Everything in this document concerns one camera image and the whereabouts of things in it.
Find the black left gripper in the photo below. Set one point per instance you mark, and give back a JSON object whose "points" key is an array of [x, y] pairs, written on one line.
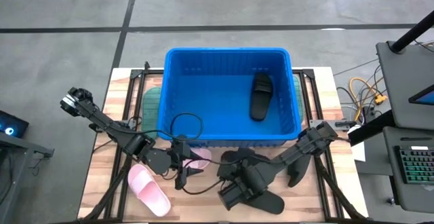
{"points": [[179, 152]]}

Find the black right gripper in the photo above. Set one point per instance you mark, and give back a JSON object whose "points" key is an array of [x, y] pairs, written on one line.
{"points": [[235, 197]]}

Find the pink rubber slide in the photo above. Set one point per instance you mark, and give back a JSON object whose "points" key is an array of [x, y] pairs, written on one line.
{"points": [[152, 197], [203, 156]]}

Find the black rubber slide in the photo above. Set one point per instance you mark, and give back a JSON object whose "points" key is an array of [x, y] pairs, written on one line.
{"points": [[271, 203], [298, 173], [261, 105], [234, 155]]}

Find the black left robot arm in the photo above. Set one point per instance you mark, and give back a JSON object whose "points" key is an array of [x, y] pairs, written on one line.
{"points": [[101, 122]]}

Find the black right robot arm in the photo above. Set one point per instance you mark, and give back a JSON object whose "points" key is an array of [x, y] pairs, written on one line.
{"points": [[291, 152]]}

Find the blue plastic bin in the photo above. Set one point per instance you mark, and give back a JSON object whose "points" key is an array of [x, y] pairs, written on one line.
{"points": [[210, 108]]}

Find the white paper sheet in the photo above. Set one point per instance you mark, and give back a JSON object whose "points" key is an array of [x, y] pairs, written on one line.
{"points": [[359, 151]]}

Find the black desk beam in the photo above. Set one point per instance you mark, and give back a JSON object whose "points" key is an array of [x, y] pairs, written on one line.
{"points": [[369, 130]]}

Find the grey keyboard desk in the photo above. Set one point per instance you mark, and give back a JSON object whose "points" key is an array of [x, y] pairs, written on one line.
{"points": [[396, 200]]}

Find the grey metal stand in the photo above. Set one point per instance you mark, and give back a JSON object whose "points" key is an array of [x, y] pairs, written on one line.
{"points": [[27, 145]]}

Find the black device with blue light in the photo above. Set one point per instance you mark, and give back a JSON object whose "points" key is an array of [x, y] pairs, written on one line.
{"points": [[17, 124]]}

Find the backlit computer keyboard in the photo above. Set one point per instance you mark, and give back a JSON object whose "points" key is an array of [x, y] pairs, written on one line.
{"points": [[417, 166]]}

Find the grey desk panel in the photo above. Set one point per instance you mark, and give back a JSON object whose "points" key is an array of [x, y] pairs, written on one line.
{"points": [[400, 81]]}

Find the tablet with blue screen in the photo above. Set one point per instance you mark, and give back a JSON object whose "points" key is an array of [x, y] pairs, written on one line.
{"points": [[428, 97]]}

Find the black pole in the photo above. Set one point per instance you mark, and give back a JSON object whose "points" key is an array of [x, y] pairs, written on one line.
{"points": [[412, 32]]}

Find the black aluminium rig frame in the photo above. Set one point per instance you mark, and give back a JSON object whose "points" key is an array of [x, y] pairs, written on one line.
{"points": [[306, 72]]}

